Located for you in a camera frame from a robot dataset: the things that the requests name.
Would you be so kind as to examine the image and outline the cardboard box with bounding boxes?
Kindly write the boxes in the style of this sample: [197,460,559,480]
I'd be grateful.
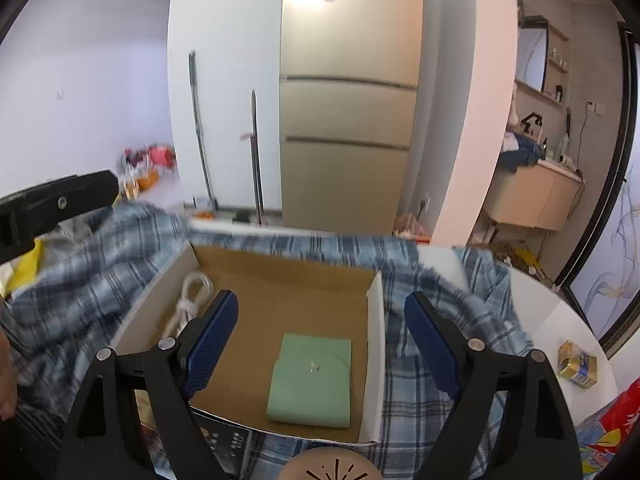
[112,241,386,446]

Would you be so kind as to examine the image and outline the wooden vanity cabinet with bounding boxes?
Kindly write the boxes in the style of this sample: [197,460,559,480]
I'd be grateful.
[482,157,583,232]

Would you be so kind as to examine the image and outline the beige round slotted disc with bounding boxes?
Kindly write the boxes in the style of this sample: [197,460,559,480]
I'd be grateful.
[277,447,386,480]

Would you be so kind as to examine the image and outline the yellow cloth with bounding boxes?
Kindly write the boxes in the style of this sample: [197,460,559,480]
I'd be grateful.
[0,240,43,296]

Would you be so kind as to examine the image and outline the floor clutter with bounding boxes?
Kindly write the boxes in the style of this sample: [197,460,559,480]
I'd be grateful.
[492,242,548,281]

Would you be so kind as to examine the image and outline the bathroom mirror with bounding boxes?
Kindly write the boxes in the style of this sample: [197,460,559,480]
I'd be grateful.
[516,17,549,93]

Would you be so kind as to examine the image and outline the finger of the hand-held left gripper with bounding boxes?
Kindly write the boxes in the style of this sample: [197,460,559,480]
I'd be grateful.
[0,170,121,265]

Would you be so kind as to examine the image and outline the black power cable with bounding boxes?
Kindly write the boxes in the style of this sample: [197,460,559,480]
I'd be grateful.
[567,102,593,221]

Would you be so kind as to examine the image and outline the patterned glass sliding door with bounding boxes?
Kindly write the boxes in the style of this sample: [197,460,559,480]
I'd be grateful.
[555,22,640,351]

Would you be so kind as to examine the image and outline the red and blue snack bag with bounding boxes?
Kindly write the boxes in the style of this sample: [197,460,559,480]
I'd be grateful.
[575,377,640,480]

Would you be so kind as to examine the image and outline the pile of red bags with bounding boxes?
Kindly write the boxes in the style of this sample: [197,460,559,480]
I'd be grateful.
[120,144,177,196]

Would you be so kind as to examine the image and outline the gold cardboard packet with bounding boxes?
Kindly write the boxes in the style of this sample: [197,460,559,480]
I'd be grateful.
[557,340,598,389]

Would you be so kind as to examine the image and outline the blue plaid shirt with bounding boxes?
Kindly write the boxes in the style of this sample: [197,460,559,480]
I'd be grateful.
[0,200,536,480]

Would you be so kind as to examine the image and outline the person's left hand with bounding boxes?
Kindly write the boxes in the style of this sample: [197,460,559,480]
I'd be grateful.
[0,327,19,422]

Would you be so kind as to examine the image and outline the green cloth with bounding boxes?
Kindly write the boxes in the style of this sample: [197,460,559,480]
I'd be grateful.
[266,332,353,429]

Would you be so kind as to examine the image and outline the dark printed leaflet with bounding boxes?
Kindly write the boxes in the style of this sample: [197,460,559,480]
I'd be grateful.
[192,407,261,476]

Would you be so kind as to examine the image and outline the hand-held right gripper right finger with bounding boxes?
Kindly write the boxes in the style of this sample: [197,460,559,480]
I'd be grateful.
[404,291,583,480]

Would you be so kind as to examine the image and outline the gold refrigerator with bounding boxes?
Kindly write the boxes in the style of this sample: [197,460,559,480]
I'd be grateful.
[279,0,425,236]

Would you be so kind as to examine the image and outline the blue clothes heap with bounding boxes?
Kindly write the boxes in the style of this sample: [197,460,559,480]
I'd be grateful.
[499,130,543,173]

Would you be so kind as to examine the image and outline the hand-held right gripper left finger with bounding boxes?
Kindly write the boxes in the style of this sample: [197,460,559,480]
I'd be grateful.
[56,290,240,480]

